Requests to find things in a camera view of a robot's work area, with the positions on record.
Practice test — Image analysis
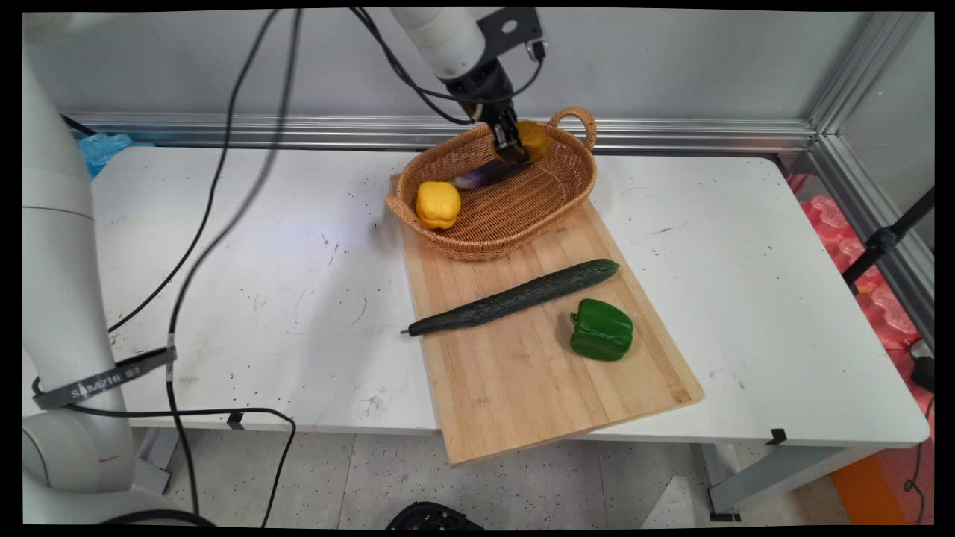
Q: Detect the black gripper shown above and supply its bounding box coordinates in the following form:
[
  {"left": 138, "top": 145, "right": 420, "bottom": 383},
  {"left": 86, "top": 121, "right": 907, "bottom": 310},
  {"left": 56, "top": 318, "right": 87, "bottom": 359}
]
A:
[{"left": 446, "top": 57, "right": 535, "bottom": 163}]

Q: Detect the purple eggplant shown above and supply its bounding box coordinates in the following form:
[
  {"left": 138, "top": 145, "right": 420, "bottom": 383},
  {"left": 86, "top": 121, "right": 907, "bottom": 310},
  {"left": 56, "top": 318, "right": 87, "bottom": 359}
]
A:
[{"left": 451, "top": 160, "right": 535, "bottom": 190}]

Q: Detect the woven wicker basket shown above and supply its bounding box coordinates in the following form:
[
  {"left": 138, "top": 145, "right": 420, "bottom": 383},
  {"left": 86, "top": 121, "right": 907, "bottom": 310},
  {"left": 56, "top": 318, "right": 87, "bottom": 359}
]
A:
[{"left": 385, "top": 107, "right": 599, "bottom": 262}]

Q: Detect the yellow bell pepper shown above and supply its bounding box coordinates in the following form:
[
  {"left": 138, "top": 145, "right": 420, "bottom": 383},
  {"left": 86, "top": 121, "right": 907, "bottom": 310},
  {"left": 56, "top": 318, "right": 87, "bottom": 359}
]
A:
[{"left": 416, "top": 181, "right": 463, "bottom": 230}]

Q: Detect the long dark green cucumber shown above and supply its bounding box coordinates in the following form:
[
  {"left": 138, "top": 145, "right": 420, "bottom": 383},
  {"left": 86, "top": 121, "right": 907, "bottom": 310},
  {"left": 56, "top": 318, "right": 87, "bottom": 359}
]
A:
[{"left": 400, "top": 259, "right": 621, "bottom": 338}]

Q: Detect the green bell pepper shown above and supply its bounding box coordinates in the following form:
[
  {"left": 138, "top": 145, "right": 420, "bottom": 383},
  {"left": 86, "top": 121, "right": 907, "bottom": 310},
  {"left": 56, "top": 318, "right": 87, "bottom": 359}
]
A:
[{"left": 569, "top": 298, "right": 635, "bottom": 363}]

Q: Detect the wooden cutting board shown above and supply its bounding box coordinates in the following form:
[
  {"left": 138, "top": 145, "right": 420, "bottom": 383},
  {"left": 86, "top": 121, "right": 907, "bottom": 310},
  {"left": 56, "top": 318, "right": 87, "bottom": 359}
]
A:
[{"left": 389, "top": 173, "right": 705, "bottom": 468}]

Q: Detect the pink plastic packaging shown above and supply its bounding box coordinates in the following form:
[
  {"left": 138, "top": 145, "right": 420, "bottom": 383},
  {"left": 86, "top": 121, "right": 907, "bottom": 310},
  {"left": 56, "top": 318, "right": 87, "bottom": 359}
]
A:
[{"left": 788, "top": 173, "right": 935, "bottom": 374}]

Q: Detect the black tripod stand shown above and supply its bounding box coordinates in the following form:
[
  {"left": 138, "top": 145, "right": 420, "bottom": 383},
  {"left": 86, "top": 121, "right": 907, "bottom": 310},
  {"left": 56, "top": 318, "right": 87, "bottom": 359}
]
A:
[{"left": 842, "top": 186, "right": 935, "bottom": 293}]

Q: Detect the blue plastic bag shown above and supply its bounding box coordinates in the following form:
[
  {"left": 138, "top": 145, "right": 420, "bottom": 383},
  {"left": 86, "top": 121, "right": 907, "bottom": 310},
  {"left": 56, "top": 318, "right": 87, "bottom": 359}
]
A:
[{"left": 76, "top": 133, "right": 135, "bottom": 180}]

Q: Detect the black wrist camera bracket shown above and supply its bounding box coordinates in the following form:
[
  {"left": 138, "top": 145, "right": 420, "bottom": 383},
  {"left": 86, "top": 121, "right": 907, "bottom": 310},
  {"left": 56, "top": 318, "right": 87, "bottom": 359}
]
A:
[{"left": 476, "top": 7, "right": 548, "bottom": 63}]

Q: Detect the black velcro strap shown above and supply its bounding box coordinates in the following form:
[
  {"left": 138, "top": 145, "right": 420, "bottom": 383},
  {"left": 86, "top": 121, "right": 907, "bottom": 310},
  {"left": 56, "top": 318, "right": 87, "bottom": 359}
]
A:
[{"left": 31, "top": 346, "right": 178, "bottom": 411}]

